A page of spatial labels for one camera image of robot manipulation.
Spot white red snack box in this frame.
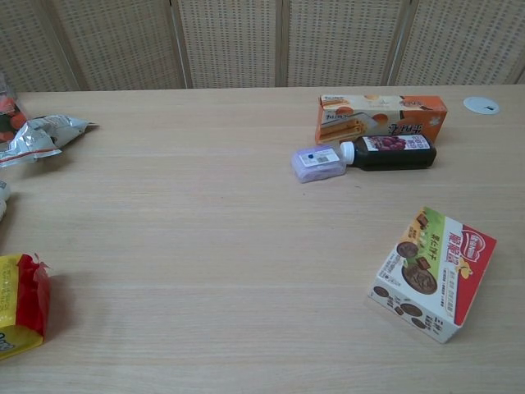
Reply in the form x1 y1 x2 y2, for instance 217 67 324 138
367 206 498 345

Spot small purple white bottle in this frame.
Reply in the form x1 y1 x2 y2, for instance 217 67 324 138
290 144 345 185

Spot orange biscuit box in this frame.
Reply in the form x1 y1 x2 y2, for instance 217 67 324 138
314 94 448 145

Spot dark grape juice bottle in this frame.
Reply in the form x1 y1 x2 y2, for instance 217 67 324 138
339 134 438 172

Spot woven folding screen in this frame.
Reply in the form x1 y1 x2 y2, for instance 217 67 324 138
0 0 525 92

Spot silver foil snack bag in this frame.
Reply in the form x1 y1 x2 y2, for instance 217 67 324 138
0 115 99 169

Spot plain white bottle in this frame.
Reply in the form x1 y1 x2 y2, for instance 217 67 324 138
0 179 12 222

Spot yellow red snack bag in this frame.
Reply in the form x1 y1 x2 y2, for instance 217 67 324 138
0 253 54 362

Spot clear bag orange candies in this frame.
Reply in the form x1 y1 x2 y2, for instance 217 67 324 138
0 73 26 144

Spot white round cable grommet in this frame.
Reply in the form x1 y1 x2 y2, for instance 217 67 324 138
463 96 501 114

